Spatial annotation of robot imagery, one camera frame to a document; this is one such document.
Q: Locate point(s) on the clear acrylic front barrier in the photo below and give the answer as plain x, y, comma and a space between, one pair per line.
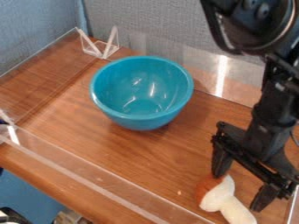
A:
93, 191

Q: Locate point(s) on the clear acrylic barrier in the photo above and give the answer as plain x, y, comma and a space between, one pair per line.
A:
219, 75
93, 191
57, 62

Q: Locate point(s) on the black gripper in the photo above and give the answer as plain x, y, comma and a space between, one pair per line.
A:
258, 146

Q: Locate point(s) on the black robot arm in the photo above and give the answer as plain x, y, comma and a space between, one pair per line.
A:
262, 28

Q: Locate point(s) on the clear acrylic left barrier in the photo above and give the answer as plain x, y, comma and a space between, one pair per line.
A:
57, 62

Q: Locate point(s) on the plush mushroom toy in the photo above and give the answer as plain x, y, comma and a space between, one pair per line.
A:
215, 197

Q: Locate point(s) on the blue bowl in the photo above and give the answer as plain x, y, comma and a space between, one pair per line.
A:
141, 91

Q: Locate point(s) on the clear acrylic back barrier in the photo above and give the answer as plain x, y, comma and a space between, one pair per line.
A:
219, 75

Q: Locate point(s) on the clear acrylic corner bracket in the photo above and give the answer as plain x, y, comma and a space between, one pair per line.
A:
99, 48

